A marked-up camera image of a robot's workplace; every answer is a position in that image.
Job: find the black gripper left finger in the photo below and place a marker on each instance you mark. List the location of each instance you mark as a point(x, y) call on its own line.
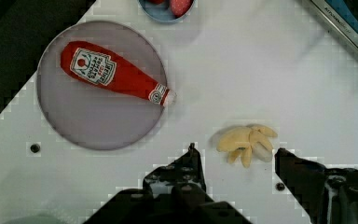
point(171, 194)

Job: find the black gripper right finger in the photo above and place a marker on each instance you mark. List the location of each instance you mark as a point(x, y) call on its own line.
point(328, 195)

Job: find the yellow plush peeled banana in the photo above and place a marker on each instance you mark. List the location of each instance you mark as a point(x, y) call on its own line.
point(240, 142)

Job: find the green mug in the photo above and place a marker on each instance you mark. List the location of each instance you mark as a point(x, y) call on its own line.
point(35, 220)

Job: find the round lavender plate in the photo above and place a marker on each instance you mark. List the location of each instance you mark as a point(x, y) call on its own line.
point(89, 116)

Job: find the red plush ketchup bottle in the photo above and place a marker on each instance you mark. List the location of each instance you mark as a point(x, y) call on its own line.
point(104, 69)

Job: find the small blue bowl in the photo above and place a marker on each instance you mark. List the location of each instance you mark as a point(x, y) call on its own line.
point(159, 10)

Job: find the red plush strawberry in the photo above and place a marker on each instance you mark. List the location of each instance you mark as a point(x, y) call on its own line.
point(180, 7)

